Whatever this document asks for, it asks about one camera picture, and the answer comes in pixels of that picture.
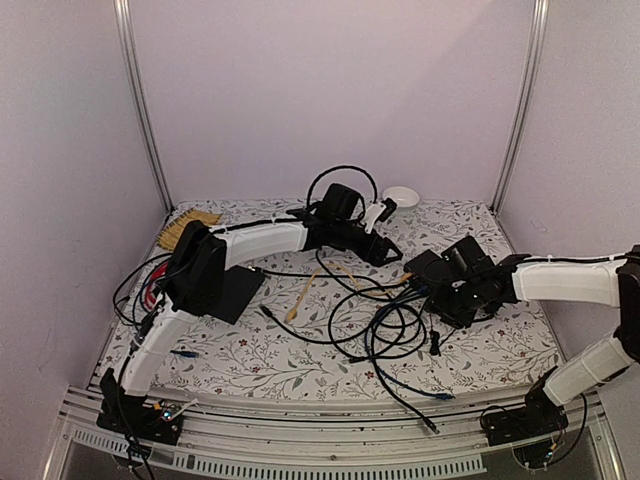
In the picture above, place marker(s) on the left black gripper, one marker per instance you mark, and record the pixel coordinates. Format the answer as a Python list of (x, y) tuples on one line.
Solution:
[(384, 247)]

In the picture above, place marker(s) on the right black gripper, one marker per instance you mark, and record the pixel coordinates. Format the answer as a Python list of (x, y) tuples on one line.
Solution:
[(438, 305)]

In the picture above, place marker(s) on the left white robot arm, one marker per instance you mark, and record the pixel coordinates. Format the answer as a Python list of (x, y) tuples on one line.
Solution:
[(193, 284)]

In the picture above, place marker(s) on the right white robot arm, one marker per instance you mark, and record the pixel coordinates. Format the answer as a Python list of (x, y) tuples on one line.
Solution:
[(590, 285)]

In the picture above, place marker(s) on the white bowl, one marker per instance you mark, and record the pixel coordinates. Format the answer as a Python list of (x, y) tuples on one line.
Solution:
[(404, 197)]

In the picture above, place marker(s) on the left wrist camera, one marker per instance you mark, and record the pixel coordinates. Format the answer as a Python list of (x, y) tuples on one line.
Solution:
[(378, 212)]

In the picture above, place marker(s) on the aluminium front rail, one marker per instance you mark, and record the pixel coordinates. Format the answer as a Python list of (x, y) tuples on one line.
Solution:
[(245, 438)]

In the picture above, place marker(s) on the right aluminium frame post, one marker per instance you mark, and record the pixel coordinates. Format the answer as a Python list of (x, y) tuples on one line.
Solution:
[(532, 63)]

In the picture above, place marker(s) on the aluminium frame post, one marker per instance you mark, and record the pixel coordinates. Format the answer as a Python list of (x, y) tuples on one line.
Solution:
[(124, 24), (532, 63)]

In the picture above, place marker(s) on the left aluminium frame post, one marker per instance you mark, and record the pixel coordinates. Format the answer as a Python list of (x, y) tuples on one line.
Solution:
[(124, 24)]

